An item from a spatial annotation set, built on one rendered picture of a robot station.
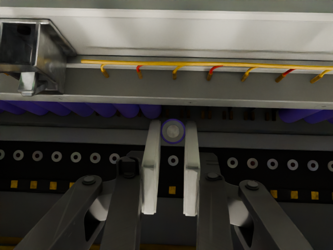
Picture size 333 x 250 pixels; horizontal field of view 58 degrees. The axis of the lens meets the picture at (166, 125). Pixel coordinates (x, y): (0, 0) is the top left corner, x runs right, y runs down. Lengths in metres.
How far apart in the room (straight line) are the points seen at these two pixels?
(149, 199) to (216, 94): 0.07
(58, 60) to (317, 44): 0.14
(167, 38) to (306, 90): 0.09
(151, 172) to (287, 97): 0.09
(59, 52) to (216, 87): 0.09
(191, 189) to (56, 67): 0.09
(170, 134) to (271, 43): 0.09
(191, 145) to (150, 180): 0.03
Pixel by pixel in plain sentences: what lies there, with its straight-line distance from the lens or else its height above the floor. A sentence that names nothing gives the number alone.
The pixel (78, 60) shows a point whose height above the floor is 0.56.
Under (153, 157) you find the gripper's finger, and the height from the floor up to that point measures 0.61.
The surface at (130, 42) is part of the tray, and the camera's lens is 0.17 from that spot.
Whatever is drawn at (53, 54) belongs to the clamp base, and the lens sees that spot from 0.17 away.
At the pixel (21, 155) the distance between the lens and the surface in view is 0.35.
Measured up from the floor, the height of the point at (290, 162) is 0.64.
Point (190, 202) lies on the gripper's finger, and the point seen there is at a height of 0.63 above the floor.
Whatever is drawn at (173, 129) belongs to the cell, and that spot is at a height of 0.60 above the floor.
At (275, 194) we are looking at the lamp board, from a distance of 0.33.
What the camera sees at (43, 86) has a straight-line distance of 0.17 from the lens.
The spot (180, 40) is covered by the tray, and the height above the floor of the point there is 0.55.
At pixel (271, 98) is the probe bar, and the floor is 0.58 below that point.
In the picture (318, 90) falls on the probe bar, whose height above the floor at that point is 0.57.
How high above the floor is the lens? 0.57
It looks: 8 degrees up
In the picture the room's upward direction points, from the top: 178 degrees counter-clockwise
